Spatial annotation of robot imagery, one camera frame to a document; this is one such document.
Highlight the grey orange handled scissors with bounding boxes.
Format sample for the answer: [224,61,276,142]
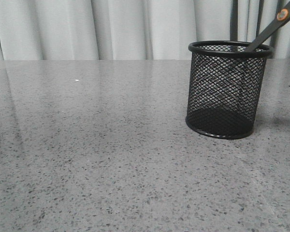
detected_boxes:
[243,1,290,53]

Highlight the black mesh pen bucket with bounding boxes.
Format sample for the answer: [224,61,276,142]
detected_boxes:
[186,41,273,140]

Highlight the light grey curtain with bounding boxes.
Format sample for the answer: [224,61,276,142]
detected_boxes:
[0,0,286,60]

